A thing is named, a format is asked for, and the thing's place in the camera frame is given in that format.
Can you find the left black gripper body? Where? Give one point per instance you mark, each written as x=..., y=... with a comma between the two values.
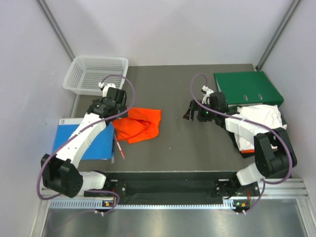
x=122, y=108

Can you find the orange t shirt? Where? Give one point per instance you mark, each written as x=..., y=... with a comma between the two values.
x=140, y=125

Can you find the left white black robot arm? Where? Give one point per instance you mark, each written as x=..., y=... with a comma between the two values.
x=59, y=171

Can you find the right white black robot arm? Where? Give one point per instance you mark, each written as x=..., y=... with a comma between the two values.
x=273, y=150

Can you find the red white pen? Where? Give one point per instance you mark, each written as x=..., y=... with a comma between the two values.
x=119, y=147

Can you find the white plastic perforated basket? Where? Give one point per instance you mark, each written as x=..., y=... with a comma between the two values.
x=85, y=73

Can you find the white t shirt pile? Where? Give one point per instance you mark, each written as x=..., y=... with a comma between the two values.
x=264, y=114

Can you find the blue folder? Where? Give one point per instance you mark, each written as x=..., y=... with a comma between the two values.
x=101, y=148

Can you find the orange folded shirt under pile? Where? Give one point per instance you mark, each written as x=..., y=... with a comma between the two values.
x=247, y=153

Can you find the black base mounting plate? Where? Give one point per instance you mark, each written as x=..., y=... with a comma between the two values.
x=176, y=187

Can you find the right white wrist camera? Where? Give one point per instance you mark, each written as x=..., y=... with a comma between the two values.
x=206, y=93

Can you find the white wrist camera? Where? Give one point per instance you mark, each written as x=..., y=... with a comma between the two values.
x=206, y=93
x=105, y=87

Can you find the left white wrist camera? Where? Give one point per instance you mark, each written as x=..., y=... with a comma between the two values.
x=105, y=87

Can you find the green ring binder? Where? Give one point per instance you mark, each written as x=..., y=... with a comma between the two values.
x=248, y=88

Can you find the aluminium rail frame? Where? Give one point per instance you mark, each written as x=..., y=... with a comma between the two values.
x=105, y=201

